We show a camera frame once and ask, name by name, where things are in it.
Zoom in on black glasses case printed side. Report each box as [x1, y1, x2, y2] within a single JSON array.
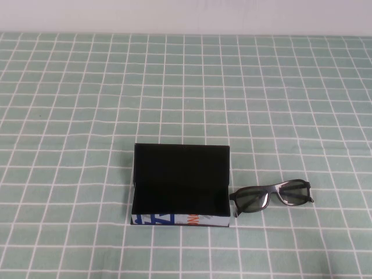
[[130, 142, 233, 228]]

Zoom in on black sunglasses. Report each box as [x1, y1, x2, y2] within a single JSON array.
[[228, 179, 315, 219]]

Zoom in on green white checked tablecloth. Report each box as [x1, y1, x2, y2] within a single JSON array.
[[0, 31, 372, 279]]

